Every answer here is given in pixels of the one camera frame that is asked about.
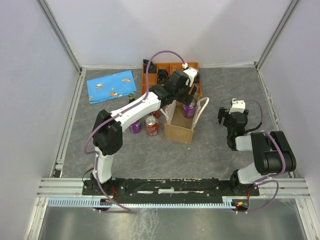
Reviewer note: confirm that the rolled tie dark green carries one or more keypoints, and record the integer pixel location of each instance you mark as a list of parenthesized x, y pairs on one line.
[(152, 67)]

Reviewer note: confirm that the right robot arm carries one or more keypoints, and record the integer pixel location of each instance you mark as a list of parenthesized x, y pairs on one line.
[(272, 154)]

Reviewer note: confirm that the red cola can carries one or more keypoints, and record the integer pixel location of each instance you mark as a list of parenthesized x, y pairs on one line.
[(151, 125), (156, 114)]

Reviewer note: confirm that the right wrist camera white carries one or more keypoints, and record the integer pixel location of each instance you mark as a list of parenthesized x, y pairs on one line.
[(237, 106)]

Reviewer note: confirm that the blue printed cloth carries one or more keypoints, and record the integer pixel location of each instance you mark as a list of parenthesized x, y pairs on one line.
[(110, 87)]

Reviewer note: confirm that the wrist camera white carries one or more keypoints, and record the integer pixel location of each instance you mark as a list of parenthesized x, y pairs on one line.
[(191, 73), (237, 106)]

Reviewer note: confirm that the canvas burlap tote bag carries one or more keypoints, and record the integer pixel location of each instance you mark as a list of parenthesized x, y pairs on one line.
[(179, 128)]

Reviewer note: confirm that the purple Fanta can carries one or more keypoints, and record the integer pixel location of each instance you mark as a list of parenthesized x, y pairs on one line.
[(135, 127), (189, 110)]

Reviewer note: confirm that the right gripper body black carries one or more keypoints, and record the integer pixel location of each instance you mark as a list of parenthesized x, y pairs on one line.
[(227, 124)]

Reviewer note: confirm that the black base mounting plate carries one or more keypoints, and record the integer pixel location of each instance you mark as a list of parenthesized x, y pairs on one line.
[(176, 190)]

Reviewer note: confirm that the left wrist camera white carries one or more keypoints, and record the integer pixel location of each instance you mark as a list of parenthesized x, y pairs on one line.
[(191, 73)]

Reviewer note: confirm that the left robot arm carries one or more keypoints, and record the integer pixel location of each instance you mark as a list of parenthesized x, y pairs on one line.
[(107, 133)]

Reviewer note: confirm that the aluminium frame rail front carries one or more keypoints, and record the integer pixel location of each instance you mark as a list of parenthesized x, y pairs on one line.
[(289, 188)]

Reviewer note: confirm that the rolled tie black orange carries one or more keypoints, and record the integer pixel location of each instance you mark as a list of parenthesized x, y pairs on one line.
[(162, 75)]

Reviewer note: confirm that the green glass bottle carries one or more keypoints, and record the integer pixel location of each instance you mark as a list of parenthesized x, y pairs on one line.
[(131, 98)]

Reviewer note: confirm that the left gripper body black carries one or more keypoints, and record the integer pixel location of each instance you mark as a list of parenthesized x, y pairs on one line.
[(183, 95)]

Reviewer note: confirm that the rolled tie black right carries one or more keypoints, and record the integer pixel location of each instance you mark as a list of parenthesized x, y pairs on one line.
[(197, 79)]

